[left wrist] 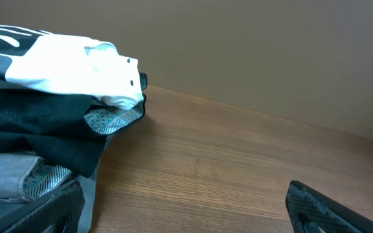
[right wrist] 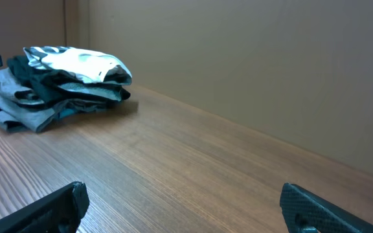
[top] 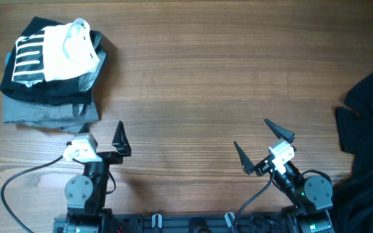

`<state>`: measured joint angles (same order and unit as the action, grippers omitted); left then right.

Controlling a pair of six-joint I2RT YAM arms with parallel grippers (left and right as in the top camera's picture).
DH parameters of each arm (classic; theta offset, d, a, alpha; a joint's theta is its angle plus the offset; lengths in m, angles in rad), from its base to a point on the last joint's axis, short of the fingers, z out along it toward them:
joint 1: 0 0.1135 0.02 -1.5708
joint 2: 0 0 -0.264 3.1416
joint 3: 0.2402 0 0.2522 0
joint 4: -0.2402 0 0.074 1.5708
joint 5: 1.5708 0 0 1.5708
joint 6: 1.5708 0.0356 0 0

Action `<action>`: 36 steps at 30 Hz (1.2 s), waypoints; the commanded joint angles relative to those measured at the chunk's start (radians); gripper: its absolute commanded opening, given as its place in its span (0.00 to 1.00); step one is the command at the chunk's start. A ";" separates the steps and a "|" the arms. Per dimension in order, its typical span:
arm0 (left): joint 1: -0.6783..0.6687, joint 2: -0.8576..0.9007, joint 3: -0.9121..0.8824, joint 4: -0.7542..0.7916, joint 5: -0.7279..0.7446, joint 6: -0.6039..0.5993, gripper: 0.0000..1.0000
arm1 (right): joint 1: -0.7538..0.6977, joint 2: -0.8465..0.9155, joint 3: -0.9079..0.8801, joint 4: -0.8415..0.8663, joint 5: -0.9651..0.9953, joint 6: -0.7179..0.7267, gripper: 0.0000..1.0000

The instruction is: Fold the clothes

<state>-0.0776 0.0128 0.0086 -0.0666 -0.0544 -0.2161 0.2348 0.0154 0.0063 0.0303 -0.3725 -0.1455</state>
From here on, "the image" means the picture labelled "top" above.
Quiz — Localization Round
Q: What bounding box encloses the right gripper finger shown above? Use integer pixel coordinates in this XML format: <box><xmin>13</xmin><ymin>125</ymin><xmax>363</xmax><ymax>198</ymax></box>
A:
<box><xmin>264</xmin><ymin>118</ymin><xmax>295</xmax><ymax>143</ymax></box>
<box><xmin>234</xmin><ymin>141</ymin><xmax>255</xmax><ymax>175</ymax></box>

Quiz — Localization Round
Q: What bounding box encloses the black t-shirt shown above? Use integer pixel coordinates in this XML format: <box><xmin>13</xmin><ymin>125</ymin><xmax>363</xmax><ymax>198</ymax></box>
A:
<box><xmin>331</xmin><ymin>73</ymin><xmax>373</xmax><ymax>232</ymax></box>

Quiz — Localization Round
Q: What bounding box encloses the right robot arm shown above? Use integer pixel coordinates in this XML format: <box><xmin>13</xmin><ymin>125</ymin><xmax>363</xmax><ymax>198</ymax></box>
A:
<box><xmin>226</xmin><ymin>118</ymin><xmax>334</xmax><ymax>232</ymax></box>

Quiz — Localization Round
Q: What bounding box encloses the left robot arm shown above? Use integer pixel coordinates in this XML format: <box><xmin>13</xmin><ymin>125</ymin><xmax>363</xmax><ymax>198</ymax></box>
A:
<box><xmin>53</xmin><ymin>121</ymin><xmax>131</xmax><ymax>233</ymax></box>

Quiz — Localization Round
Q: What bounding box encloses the grey folded garment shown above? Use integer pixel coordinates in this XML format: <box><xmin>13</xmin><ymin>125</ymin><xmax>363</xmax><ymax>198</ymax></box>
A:
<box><xmin>3</xmin><ymin>49</ymin><xmax>107</xmax><ymax>133</ymax></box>

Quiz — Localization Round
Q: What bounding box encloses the black folded garment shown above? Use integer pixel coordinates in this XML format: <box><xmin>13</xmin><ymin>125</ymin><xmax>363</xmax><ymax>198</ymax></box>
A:
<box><xmin>0</xmin><ymin>17</ymin><xmax>103</xmax><ymax>105</ymax></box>

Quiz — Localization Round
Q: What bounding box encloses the white striped folded garment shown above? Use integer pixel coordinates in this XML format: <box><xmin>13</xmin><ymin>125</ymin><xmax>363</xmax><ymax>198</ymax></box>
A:
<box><xmin>11</xmin><ymin>18</ymin><xmax>100</xmax><ymax>87</ymax></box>

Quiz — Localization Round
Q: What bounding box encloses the right black camera cable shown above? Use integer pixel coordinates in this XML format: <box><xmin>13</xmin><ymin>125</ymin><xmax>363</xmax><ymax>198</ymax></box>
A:
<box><xmin>232</xmin><ymin>169</ymin><xmax>332</xmax><ymax>233</ymax></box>

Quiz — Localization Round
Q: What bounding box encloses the black camera cable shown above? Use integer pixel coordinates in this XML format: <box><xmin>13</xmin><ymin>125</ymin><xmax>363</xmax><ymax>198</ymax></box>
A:
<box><xmin>232</xmin><ymin>169</ymin><xmax>332</xmax><ymax>233</ymax></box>
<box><xmin>0</xmin><ymin>154</ymin><xmax>65</xmax><ymax>233</ymax></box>

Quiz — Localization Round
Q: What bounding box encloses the left black camera cable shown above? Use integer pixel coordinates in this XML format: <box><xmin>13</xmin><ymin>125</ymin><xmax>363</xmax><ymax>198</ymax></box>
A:
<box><xmin>0</xmin><ymin>154</ymin><xmax>65</xmax><ymax>233</ymax></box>

